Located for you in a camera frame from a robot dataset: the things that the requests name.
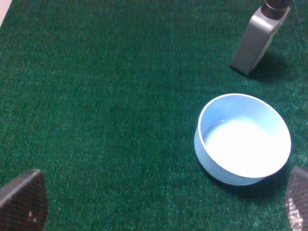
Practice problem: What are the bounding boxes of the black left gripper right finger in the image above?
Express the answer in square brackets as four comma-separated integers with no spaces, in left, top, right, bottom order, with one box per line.
[284,166,308,231]

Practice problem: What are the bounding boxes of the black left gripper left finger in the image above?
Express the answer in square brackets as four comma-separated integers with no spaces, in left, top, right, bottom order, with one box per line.
[0,169,48,231]

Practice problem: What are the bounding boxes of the light blue bowl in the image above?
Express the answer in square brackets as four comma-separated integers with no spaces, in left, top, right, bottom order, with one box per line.
[194,93,292,186]

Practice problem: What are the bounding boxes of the green felt table mat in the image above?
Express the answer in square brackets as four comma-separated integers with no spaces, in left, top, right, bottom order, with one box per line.
[0,0,308,231]

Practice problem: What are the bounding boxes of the grey bottle with black cap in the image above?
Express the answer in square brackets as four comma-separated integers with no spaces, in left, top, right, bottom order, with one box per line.
[231,0,291,75]

